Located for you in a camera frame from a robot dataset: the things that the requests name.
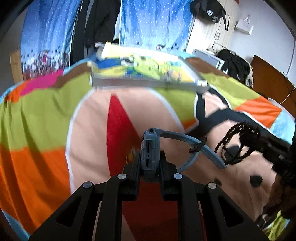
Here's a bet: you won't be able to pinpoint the black bead necklace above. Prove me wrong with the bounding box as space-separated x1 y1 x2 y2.
214 120 262 166

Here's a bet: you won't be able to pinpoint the person's right hand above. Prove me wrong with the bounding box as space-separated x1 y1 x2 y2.
263 174 295 219

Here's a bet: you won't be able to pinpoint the brown wooden headboard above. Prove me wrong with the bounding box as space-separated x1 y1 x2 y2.
251 55 295 115

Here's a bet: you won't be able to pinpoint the black clothes pile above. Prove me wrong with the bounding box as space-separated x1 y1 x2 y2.
217 49 254 88

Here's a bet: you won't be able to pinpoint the white side table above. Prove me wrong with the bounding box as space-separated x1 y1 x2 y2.
192 49 225 70

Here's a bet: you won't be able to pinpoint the colourful cartoon bed cover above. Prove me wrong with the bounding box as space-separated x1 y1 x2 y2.
1 58 295 240

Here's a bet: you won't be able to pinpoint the white paper shopping bag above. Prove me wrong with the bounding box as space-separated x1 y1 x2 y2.
235 16 254 36

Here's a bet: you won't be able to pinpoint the white wardrobe cabinet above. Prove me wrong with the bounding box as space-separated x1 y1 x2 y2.
186 0 239 54

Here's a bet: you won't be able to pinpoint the white tray with frog painting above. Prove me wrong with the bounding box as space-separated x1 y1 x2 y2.
87 42 210 94

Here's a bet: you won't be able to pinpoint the black bag with white print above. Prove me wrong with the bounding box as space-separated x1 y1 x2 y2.
190 0 230 31

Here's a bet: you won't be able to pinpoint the dark hanging clothes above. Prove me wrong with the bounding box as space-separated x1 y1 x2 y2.
70 1 120 65

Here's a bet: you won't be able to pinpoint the wooden bedside cabinet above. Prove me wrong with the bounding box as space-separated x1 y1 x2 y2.
10 48 23 84

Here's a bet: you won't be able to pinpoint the blue dotted wardrobe curtain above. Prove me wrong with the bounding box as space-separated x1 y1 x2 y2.
21 1 192 79

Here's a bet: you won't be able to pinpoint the white charging cable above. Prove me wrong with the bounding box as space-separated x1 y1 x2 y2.
278 48 296 105

